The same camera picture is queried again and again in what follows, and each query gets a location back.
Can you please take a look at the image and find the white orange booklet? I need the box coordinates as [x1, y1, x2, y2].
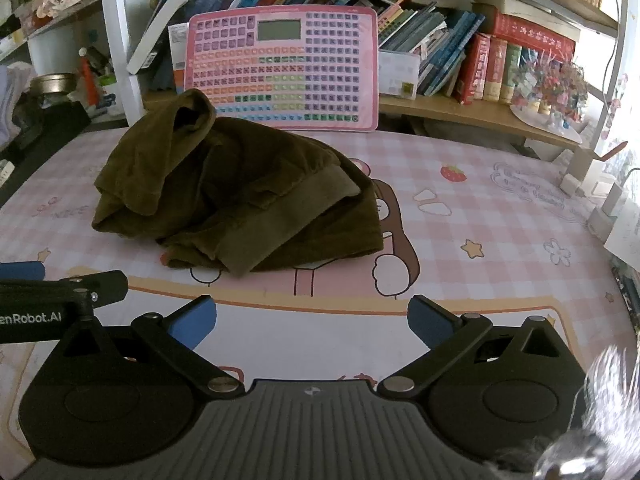
[168, 22, 192, 96]

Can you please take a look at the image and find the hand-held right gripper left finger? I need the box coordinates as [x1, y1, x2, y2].
[60, 295, 246, 401]

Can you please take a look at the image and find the thick red lying book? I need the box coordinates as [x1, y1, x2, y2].
[487, 7, 581, 58]

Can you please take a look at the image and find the olive brown garment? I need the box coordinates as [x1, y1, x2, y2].
[91, 88, 385, 277]

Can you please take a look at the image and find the white wooden bookshelf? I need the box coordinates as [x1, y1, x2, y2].
[97, 0, 621, 158]

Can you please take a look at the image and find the large white power adapter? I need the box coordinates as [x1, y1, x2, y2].
[587, 182, 629, 241]

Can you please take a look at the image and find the white cardboard box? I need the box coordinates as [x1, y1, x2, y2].
[378, 50, 422, 99]

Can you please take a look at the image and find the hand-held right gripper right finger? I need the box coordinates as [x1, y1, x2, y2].
[377, 295, 571, 401]

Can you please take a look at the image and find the orange pen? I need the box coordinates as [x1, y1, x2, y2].
[79, 47, 99, 111]

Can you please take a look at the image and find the white cloth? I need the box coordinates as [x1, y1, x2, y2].
[0, 62, 32, 149]

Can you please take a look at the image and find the pink learning tablet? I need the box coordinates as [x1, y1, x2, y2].
[183, 5, 380, 132]

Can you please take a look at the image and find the cartoon printed desk mat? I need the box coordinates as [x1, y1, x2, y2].
[0, 125, 632, 411]

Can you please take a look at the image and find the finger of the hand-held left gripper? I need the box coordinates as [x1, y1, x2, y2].
[0, 260, 46, 282]
[0, 270, 129, 308]

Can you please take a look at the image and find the white fluffy pompom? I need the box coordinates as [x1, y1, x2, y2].
[537, 344, 640, 480]

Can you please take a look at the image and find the black case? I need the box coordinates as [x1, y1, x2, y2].
[0, 100, 92, 209]

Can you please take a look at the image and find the brass bowl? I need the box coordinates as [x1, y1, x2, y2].
[31, 74, 77, 97]

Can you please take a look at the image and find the row of standing books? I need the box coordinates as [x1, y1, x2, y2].
[192, 0, 543, 107]

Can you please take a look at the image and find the beige lying book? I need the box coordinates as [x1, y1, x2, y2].
[472, 0, 581, 17]

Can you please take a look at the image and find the white leaning book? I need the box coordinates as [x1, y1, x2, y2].
[126, 0, 189, 75]

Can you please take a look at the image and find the colourful paper flower ornament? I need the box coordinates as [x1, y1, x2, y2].
[510, 52, 589, 144]

